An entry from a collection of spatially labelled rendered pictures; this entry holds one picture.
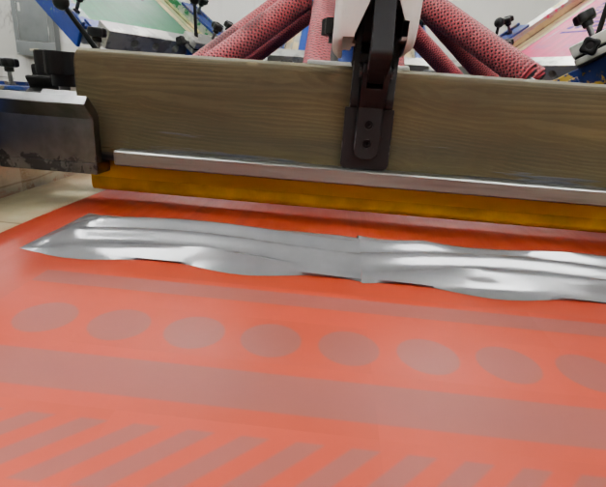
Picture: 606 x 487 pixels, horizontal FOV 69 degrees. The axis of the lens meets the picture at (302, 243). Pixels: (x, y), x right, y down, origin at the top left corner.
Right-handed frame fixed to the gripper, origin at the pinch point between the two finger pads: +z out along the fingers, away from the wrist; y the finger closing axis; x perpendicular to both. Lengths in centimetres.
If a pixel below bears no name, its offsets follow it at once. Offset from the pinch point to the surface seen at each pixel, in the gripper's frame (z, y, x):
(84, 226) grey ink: 5.6, 8.7, -16.3
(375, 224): 6.0, 1.5, 1.4
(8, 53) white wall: -12, -411, -326
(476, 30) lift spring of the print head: -15, -61, 22
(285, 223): 6.0, 3.2, -5.0
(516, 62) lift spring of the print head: -10, -57, 29
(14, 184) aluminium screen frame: 5.2, 1.8, -25.5
